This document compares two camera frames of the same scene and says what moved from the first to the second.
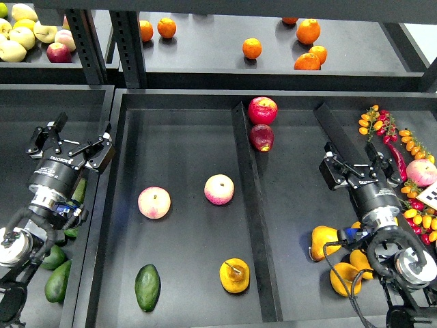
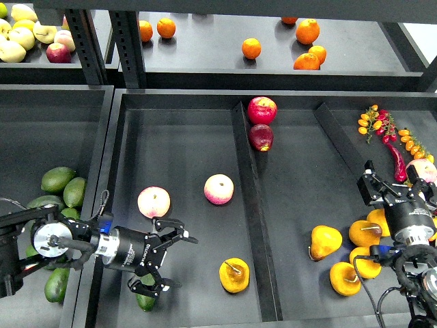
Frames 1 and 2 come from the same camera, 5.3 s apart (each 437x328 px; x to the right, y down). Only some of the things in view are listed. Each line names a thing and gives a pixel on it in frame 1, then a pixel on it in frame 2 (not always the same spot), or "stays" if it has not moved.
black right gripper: x=375 y=199 -> x=408 y=214
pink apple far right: x=421 y=171 stays
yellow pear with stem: x=234 y=275 stays
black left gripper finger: x=48 y=137 -> x=177 y=232
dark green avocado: x=147 y=285 stays
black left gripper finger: x=101 y=147 -> x=149 y=281
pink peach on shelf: x=65 y=36 stays
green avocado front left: x=56 y=281 stays
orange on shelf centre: x=252 y=48 stays
